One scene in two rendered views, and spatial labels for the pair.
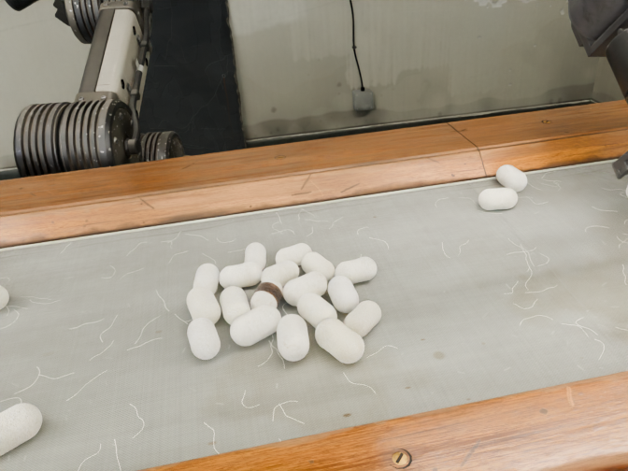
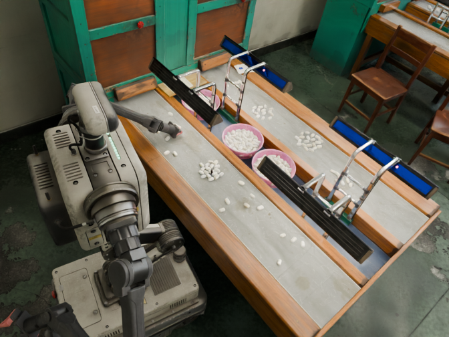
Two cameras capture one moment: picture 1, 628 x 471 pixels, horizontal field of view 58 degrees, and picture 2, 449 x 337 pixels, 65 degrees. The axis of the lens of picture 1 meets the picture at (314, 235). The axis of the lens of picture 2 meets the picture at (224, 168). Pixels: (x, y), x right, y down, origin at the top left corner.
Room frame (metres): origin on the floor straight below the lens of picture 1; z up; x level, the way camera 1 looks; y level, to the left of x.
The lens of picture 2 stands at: (1.12, 1.15, 2.29)
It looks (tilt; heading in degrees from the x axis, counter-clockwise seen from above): 48 degrees down; 232
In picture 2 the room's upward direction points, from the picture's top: 10 degrees clockwise
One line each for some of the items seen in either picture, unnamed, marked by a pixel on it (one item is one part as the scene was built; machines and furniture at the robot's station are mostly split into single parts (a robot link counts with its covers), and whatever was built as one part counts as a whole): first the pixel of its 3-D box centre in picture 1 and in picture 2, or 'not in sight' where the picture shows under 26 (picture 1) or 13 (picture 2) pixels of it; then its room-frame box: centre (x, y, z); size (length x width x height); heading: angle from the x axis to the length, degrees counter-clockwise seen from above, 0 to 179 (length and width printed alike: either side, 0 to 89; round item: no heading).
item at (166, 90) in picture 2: not in sight; (182, 83); (0.14, -0.76, 0.77); 0.33 x 0.15 x 0.01; 9
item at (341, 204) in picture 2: not in sight; (312, 218); (0.12, 0.61, 0.90); 0.20 x 0.19 x 0.45; 99
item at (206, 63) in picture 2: not in sight; (215, 60); (-0.19, -0.87, 0.83); 0.30 x 0.06 x 0.07; 9
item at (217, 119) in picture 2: not in sight; (183, 88); (0.35, -0.33, 1.08); 0.62 x 0.08 x 0.07; 99
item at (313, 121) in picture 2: not in sight; (313, 132); (-0.54, -0.04, 0.67); 1.81 x 0.12 x 0.19; 99
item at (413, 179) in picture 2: not in sight; (381, 153); (-0.36, 0.53, 1.08); 0.62 x 0.08 x 0.07; 99
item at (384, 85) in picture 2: not in sight; (381, 81); (-1.90, -0.49, 0.45); 0.44 x 0.43 x 0.91; 93
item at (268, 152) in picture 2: not in sight; (272, 170); (-0.01, 0.16, 0.72); 0.27 x 0.27 x 0.10
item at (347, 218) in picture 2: not in sight; (359, 182); (-0.28, 0.55, 0.90); 0.20 x 0.19 x 0.45; 99
